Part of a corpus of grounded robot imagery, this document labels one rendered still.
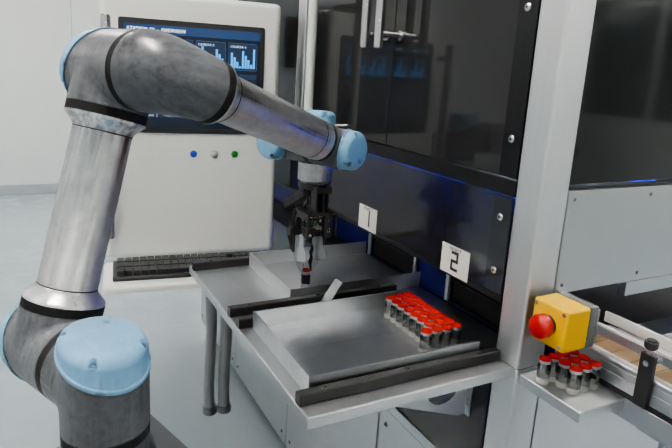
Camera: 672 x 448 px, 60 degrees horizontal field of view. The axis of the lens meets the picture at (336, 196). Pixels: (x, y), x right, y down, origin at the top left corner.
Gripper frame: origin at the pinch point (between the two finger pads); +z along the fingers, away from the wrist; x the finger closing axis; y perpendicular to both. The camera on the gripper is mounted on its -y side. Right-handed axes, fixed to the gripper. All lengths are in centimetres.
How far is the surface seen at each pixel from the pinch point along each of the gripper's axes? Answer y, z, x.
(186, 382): -117, 94, 3
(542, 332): 55, -6, 16
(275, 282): -0.7, 3.7, -6.9
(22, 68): -508, -24, -54
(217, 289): -5.7, 5.9, -18.7
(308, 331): 21.1, 5.5, -8.7
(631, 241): 48, -17, 44
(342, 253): -17.9, 4.7, 19.7
